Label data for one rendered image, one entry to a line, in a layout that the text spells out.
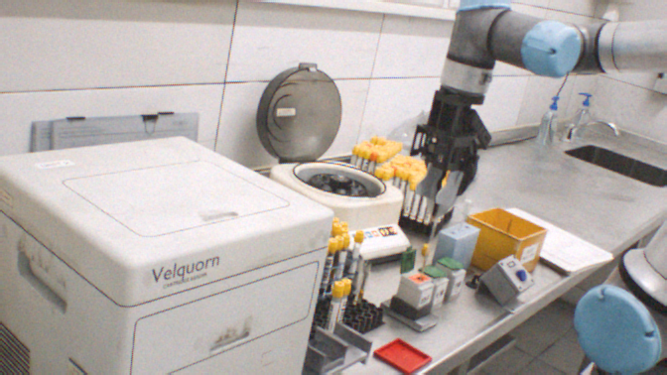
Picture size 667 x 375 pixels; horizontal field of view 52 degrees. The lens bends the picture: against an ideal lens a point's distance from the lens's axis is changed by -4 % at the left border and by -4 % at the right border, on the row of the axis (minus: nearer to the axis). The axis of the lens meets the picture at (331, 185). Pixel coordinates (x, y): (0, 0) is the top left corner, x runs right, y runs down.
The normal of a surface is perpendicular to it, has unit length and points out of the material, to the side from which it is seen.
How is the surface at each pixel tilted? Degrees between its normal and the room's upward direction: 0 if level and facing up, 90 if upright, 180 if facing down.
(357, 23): 90
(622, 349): 98
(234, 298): 90
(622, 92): 90
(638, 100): 90
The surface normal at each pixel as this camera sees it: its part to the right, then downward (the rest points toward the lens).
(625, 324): -0.79, 0.19
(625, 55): -0.70, 0.45
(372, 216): 0.65, 0.36
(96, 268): -0.63, 0.12
